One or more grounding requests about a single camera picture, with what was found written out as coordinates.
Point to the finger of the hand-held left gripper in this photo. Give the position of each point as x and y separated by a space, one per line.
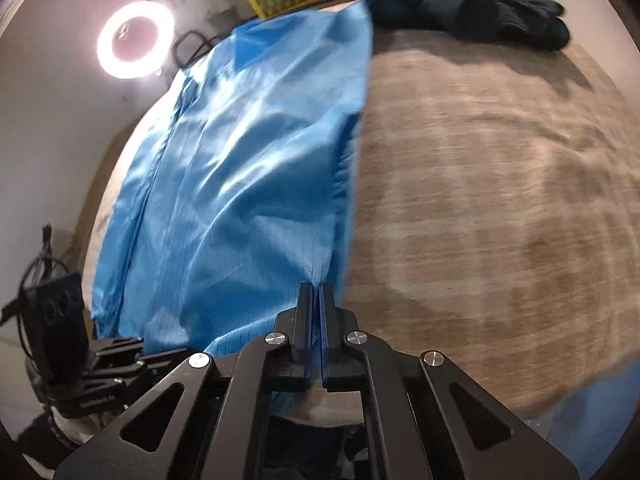
135 372
117 350

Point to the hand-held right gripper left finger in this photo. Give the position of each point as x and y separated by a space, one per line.
304 320

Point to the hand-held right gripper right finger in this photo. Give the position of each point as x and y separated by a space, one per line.
327 320

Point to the light blue jacket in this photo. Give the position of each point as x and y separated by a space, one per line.
240 160

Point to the black metal clothes rack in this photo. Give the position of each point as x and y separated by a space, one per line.
192 35

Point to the folded dark navy clothes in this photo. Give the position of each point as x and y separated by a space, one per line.
450 0

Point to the beige plaid blanket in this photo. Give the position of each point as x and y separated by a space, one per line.
475 185

